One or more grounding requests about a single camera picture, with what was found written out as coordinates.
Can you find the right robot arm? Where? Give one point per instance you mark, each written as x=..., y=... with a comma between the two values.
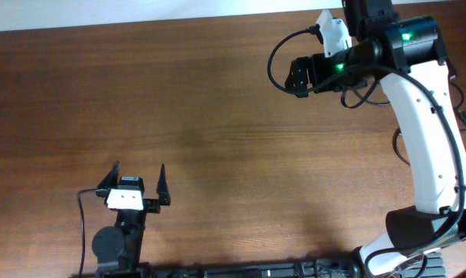
x=408, y=60

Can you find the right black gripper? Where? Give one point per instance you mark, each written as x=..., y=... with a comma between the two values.
x=314, y=63

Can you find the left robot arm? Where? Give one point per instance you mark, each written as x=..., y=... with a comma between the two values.
x=118, y=246

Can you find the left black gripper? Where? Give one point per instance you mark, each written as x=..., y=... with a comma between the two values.
x=151, y=205

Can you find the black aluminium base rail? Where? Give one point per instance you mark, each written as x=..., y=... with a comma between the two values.
x=320, y=268

